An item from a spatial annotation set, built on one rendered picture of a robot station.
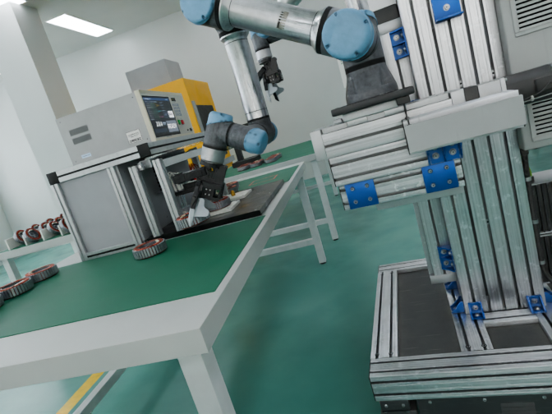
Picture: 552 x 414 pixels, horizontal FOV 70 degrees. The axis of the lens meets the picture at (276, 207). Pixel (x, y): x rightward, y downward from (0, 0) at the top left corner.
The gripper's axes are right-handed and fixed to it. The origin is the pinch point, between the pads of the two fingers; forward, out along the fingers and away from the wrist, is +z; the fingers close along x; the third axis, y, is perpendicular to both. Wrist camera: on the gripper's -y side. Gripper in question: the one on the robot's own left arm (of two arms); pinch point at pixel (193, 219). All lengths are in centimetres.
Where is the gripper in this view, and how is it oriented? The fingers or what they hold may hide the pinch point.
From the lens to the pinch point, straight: 131.8
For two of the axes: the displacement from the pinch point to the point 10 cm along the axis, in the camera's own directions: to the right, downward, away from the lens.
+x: 0.4, -2.1, 9.8
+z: -2.3, 9.5, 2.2
